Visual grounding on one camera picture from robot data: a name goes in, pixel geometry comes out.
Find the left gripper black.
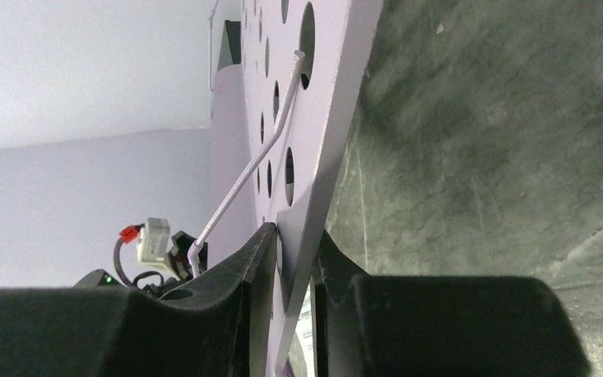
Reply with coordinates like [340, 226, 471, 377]
[75, 231, 196, 298]

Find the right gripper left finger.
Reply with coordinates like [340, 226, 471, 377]
[0, 222, 277, 376]

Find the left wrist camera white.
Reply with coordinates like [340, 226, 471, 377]
[119, 218, 173, 275]

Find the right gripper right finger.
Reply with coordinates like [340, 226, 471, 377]
[312, 234, 591, 376]

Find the lilac perforated music stand desk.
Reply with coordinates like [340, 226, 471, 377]
[208, 1, 383, 376]

